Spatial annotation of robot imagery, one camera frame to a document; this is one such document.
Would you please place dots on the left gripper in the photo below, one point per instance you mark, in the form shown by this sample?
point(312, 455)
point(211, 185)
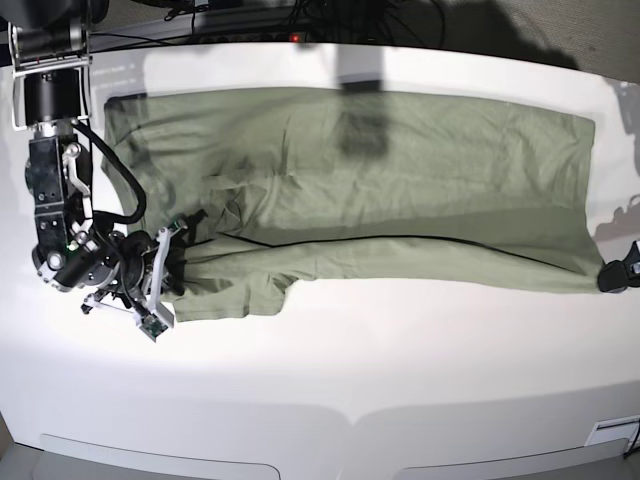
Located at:
point(617, 276)

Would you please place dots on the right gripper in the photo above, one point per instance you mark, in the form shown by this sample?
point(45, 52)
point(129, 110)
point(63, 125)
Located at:
point(136, 269)

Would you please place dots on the green T-shirt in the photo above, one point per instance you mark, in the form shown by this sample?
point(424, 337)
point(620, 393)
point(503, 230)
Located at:
point(281, 185)

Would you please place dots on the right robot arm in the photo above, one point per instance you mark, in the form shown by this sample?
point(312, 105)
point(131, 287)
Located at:
point(78, 246)

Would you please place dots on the white label sticker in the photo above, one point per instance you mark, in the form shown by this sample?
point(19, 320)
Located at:
point(625, 428)

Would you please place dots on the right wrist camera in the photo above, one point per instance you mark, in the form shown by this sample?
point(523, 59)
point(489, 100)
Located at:
point(153, 323)

